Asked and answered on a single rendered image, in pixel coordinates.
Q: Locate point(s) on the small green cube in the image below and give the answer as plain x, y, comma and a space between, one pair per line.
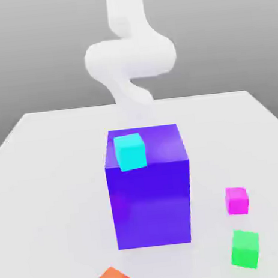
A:
245, 251

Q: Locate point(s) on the small magenta cube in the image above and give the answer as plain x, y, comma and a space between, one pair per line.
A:
237, 202

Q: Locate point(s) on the large purple box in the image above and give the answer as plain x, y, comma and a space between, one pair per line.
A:
150, 200

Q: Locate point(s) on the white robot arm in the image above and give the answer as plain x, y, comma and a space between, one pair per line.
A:
130, 57

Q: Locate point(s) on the small cyan cube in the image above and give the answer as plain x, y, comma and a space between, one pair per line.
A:
130, 153

